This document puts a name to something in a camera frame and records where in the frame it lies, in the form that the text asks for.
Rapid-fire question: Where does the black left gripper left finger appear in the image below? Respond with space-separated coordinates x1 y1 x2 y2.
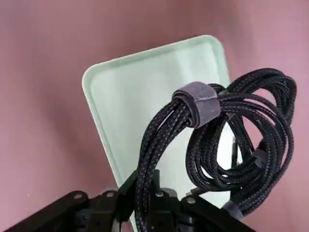
4 170 137 232

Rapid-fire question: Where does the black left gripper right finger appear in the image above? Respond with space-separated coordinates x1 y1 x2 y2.
149 169 257 232

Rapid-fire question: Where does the black cable velcro strap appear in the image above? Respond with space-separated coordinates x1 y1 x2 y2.
134 67 296 232

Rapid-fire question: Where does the pale green flat tray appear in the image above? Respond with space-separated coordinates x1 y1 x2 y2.
81 35 239 232

